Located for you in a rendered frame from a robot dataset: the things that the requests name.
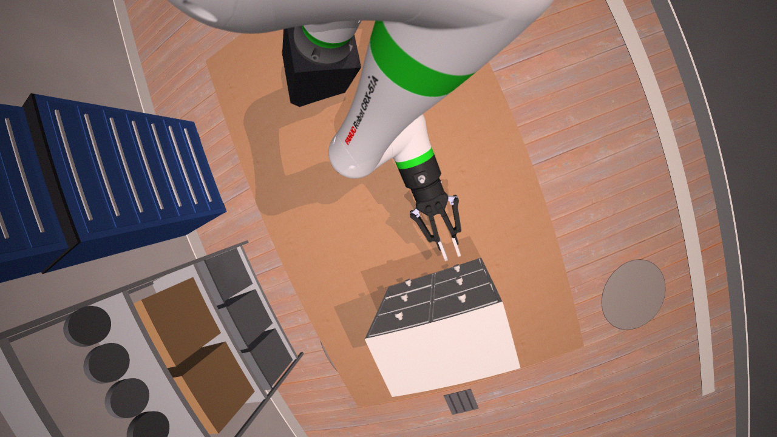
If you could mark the white chest of drawers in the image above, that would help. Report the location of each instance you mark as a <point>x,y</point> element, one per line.
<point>453,350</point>

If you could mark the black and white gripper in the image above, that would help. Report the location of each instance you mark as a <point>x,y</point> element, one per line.
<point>437,200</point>

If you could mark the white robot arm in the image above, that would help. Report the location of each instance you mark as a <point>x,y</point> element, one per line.
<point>429,48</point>

